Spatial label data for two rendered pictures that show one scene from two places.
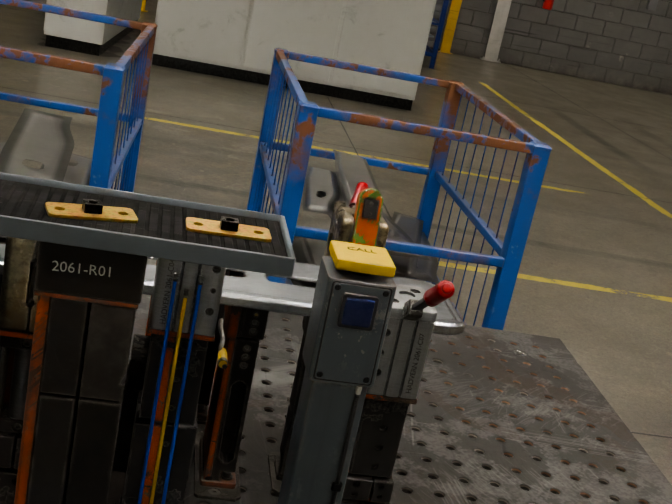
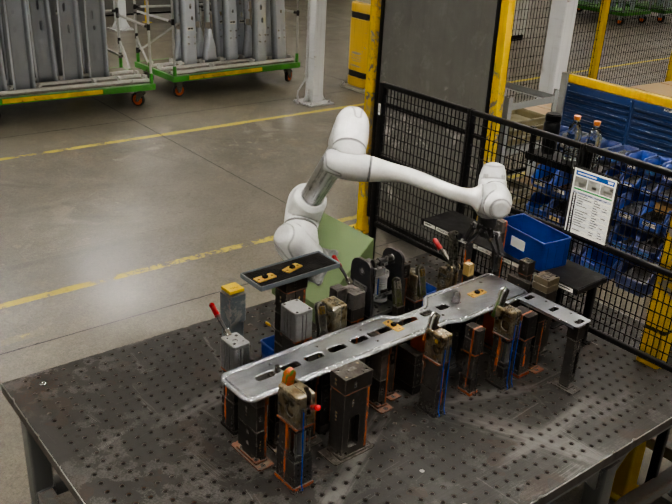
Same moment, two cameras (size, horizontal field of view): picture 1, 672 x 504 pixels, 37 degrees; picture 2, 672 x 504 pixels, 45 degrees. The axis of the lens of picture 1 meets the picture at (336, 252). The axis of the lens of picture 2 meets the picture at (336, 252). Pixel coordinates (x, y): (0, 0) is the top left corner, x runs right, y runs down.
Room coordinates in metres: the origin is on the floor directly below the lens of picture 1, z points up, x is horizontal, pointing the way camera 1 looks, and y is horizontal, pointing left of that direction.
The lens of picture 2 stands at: (3.39, -1.00, 2.50)
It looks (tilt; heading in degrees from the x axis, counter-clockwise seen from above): 25 degrees down; 150
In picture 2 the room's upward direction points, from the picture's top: 3 degrees clockwise
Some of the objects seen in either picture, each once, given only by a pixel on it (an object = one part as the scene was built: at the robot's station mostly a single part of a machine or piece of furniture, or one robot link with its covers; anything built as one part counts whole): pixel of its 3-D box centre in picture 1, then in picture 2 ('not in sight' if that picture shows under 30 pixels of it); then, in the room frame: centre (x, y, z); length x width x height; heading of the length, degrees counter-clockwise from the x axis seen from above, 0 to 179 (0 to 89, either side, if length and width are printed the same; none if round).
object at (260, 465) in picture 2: not in sight; (252, 419); (1.33, -0.10, 0.84); 0.18 x 0.06 x 0.29; 11
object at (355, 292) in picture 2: not in sight; (350, 332); (1.02, 0.45, 0.89); 0.13 x 0.11 x 0.38; 11
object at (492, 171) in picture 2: not in sight; (492, 183); (1.14, 0.97, 1.48); 0.13 x 0.11 x 0.16; 149
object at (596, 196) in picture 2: not in sight; (591, 205); (1.12, 1.54, 1.30); 0.23 x 0.02 x 0.31; 11
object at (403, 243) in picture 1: (368, 215); not in sight; (3.66, -0.09, 0.47); 1.20 x 0.80 x 0.95; 11
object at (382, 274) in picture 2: not in sight; (375, 309); (0.99, 0.58, 0.94); 0.18 x 0.13 x 0.49; 101
